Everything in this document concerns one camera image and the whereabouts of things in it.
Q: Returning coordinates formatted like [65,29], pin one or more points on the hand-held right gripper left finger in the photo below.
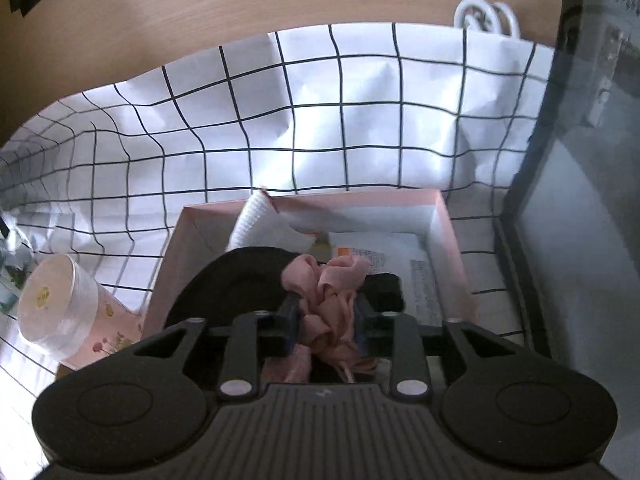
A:
[292,332]

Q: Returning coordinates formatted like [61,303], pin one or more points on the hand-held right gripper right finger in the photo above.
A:
[361,332]

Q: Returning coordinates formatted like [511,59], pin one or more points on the pink scrunchie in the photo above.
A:
[335,305]

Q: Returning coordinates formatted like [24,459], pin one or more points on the black plush cloth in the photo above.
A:
[387,290]

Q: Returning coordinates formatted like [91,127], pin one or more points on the white plastic packet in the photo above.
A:
[395,255]

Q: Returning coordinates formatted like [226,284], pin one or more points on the white glove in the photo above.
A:
[255,225]

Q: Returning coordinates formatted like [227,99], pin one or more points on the pink box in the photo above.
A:
[200,230]

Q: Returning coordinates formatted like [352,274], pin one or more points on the white grid tablecloth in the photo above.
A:
[300,135]

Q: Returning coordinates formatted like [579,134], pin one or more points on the clear floral plastic jar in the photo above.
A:
[60,305]

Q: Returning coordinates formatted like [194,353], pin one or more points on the computer monitor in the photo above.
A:
[590,210]

